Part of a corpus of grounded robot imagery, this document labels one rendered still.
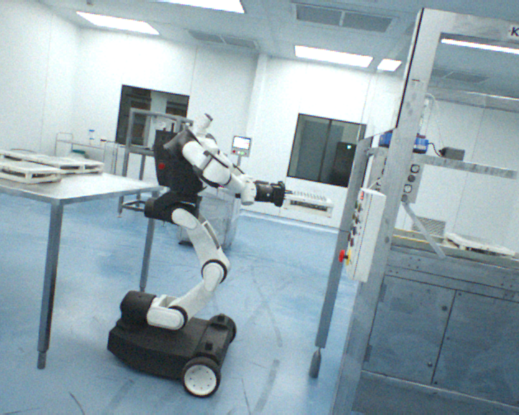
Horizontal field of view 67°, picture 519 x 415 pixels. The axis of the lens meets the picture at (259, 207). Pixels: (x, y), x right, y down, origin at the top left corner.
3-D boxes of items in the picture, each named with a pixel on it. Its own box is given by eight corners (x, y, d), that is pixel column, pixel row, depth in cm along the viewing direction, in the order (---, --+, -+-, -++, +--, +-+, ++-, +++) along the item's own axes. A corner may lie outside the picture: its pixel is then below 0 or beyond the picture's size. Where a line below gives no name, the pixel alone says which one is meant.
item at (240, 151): (224, 184, 481) (232, 133, 472) (226, 184, 491) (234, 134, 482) (242, 188, 479) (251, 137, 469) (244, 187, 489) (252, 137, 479)
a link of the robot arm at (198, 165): (216, 155, 161) (193, 134, 177) (197, 179, 163) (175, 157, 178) (233, 167, 170) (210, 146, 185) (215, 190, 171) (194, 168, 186)
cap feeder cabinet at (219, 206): (173, 244, 459) (183, 180, 448) (188, 234, 515) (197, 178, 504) (225, 254, 453) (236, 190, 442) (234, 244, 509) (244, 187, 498)
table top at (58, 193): (-186, 149, 209) (-186, 142, 208) (-8, 154, 315) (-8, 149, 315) (58, 206, 182) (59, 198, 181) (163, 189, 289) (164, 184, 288)
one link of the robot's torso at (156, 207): (141, 219, 210) (146, 187, 207) (150, 215, 223) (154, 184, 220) (191, 230, 208) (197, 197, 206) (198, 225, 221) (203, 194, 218)
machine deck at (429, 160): (376, 155, 181) (378, 146, 181) (366, 155, 218) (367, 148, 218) (516, 179, 175) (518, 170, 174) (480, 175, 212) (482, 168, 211)
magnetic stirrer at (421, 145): (384, 147, 183) (388, 128, 182) (376, 148, 204) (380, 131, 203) (427, 155, 181) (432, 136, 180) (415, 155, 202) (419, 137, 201)
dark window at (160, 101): (114, 143, 747) (122, 84, 730) (114, 143, 748) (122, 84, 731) (180, 155, 734) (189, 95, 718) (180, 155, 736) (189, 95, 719)
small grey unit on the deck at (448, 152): (438, 157, 186) (441, 145, 185) (434, 157, 193) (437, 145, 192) (465, 162, 185) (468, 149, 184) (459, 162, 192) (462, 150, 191)
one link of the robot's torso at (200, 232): (208, 291, 210) (163, 216, 206) (215, 280, 227) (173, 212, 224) (232, 277, 208) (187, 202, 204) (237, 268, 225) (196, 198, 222)
